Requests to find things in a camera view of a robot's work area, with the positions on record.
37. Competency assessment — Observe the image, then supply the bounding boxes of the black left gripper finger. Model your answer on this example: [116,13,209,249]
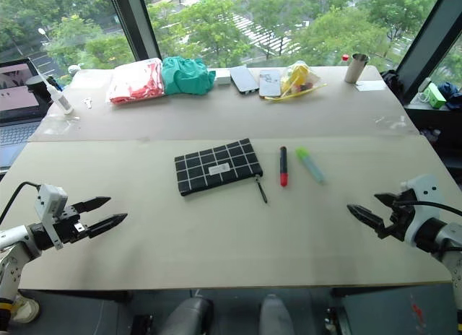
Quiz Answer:
[71,196,112,216]
[85,212,128,240]

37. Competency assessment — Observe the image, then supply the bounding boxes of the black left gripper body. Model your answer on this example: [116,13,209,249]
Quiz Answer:
[53,204,90,244]

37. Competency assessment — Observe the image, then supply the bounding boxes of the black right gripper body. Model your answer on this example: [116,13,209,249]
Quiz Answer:
[383,188,419,243]

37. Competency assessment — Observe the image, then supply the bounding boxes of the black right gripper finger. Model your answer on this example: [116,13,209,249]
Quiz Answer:
[346,204,390,240]
[374,191,401,209]

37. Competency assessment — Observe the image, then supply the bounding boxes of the green highlighter pen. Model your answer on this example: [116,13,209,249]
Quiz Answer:
[295,147,326,185]

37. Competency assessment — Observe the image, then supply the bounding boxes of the red and black marker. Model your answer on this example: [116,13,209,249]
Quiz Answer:
[279,145,289,188]

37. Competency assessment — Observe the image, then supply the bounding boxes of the black cloth with white grid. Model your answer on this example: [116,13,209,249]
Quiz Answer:
[174,138,269,204]

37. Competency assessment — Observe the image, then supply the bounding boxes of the yellow toys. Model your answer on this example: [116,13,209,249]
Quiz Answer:
[264,60,328,102]

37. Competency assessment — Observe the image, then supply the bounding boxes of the clear tape scrap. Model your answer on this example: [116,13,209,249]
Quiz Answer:
[374,114,409,131]

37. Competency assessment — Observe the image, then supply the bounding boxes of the white squeeze glue bottle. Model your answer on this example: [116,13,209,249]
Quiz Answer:
[30,59,75,116]

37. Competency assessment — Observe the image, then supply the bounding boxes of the green box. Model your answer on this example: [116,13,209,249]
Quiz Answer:
[423,82,448,110]

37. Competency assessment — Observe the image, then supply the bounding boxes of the white paper card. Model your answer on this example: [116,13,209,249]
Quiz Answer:
[354,79,388,93]

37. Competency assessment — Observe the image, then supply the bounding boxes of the black bag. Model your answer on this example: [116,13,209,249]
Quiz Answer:
[380,69,406,102]

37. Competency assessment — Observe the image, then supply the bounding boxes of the blue cloth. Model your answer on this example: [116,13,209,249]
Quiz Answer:
[437,81,462,110]

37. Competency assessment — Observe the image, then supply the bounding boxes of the dark rounded grey shape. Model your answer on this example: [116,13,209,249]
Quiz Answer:
[157,296,214,335]

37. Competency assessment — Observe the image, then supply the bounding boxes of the red white packaged cloth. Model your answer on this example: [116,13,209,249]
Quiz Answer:
[106,57,167,106]

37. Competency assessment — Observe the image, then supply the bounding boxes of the grey laptop computer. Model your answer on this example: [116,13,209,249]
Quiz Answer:
[0,58,52,170]

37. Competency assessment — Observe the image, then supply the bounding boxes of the metal cup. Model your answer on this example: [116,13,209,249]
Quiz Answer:
[343,53,370,84]

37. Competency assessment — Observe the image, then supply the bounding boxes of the black round device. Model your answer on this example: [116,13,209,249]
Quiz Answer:
[25,74,47,95]

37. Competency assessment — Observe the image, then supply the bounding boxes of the green crumpled cloth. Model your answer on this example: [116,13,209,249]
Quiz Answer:
[160,56,217,97]

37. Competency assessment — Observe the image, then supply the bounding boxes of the dark window pillar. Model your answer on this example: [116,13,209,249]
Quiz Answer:
[107,0,162,62]
[394,0,462,102]

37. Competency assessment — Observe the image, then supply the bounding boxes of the small white box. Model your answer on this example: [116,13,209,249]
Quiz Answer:
[215,68,232,87]

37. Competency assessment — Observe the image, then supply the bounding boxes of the dark smartphone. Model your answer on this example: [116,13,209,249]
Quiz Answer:
[229,64,261,97]

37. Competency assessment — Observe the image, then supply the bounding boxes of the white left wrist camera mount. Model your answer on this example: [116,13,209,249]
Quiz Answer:
[34,183,69,250]

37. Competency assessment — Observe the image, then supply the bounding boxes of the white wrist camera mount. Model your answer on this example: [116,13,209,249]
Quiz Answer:
[34,183,69,250]
[399,174,440,243]

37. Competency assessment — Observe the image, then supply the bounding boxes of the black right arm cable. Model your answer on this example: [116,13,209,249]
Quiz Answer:
[396,200,462,218]

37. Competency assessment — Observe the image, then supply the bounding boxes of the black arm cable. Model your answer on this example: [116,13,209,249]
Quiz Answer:
[0,181,42,224]
[396,200,462,218]

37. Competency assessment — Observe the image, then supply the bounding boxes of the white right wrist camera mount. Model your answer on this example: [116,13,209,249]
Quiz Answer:
[399,174,440,243]

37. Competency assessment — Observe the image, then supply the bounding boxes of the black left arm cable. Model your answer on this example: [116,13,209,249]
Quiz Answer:
[0,181,42,224]

